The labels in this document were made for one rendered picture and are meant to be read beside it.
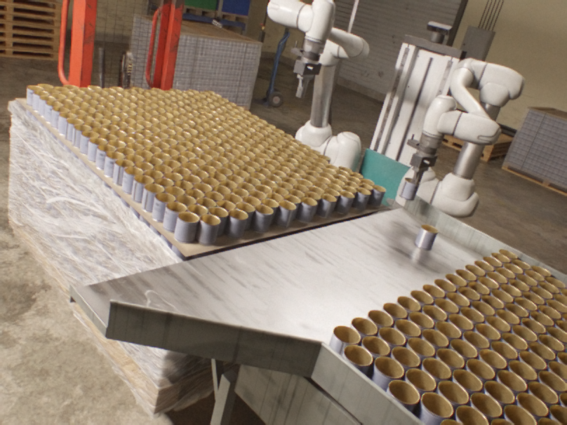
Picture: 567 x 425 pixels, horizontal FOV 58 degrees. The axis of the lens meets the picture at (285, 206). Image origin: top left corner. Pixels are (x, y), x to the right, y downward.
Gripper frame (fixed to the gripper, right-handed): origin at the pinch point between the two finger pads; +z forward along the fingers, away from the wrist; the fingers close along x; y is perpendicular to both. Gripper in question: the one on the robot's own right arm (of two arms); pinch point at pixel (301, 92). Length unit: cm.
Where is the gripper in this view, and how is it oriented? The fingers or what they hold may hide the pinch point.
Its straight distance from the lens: 222.7
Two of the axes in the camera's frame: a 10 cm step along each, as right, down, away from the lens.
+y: 7.9, 4.3, -4.4
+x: 5.6, -2.1, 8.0
